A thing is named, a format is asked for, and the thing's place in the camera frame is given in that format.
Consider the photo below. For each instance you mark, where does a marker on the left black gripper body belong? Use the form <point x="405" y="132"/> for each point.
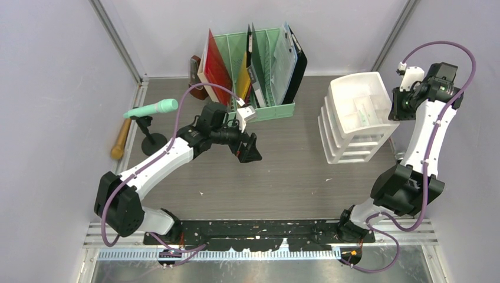
<point x="232" y="135"/>

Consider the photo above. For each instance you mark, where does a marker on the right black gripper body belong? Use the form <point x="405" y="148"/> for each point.
<point x="404" y="104"/>

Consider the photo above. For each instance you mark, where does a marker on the white drawer organizer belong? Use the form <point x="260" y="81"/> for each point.
<point x="354" y="119"/>

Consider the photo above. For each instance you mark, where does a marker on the yellow book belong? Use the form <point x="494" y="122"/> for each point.
<point x="243" y="83"/>

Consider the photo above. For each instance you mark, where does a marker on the black book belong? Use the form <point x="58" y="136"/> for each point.
<point x="254" y="68"/>

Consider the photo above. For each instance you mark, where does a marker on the black clipboard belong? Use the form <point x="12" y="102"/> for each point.
<point x="298" y="72"/>

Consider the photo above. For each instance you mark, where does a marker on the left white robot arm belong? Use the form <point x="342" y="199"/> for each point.
<point x="119" y="198"/>

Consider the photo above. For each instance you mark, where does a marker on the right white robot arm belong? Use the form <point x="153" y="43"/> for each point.
<point x="431" y="100"/>

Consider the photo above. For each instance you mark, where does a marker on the brown round object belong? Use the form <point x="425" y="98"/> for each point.
<point x="198" y="92"/>

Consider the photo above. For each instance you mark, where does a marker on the red notebook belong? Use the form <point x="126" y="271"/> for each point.
<point x="212" y="69"/>

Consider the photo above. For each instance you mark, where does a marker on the mint green microphone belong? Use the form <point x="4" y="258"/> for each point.
<point x="160" y="107"/>

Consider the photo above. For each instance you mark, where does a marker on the black microphone stand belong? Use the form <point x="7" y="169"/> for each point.
<point x="152" y="141"/>

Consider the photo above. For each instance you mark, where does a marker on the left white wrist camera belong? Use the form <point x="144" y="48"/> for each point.
<point x="244" y="113"/>

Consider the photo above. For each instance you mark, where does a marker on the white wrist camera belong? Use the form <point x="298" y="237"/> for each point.
<point x="244" y="113"/>
<point x="409" y="75"/>

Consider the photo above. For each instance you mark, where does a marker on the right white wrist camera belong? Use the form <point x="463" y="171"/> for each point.
<point x="409" y="75"/>

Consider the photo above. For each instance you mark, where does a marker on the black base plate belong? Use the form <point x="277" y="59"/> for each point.
<point x="262" y="235"/>

